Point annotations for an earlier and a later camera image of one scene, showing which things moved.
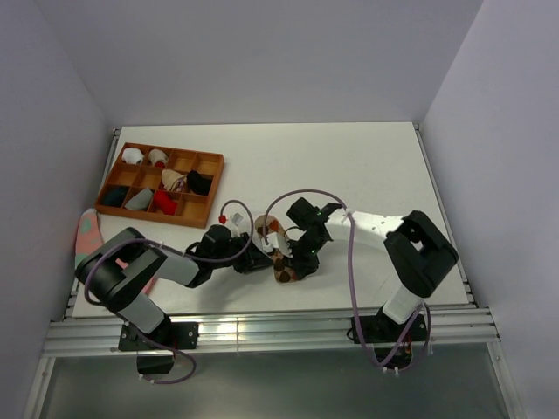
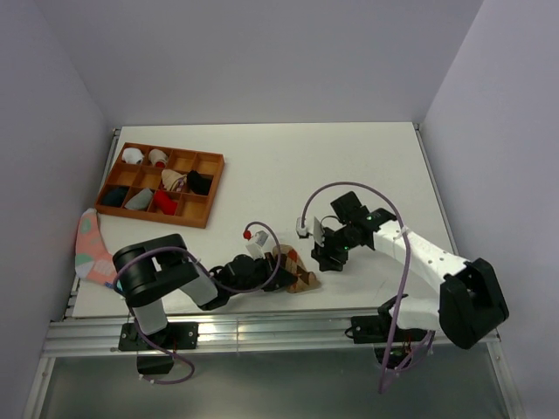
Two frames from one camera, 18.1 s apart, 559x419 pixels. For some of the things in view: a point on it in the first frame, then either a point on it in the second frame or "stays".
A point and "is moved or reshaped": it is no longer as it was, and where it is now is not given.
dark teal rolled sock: [113, 195] stays
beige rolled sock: [174, 181] stays
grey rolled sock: [141, 200] stays
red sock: [162, 200] stays
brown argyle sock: [284, 268] is moved or reshaped
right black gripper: [303, 267] → [322, 255]
